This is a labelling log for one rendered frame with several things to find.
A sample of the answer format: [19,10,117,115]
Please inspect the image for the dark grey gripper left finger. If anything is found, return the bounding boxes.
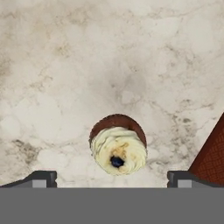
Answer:
[0,170,58,189]

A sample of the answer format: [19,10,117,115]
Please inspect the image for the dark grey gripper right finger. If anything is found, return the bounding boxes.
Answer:
[166,170,224,189]

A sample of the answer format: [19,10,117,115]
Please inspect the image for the cream frosted brown cupcake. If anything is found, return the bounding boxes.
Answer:
[88,113,149,177]

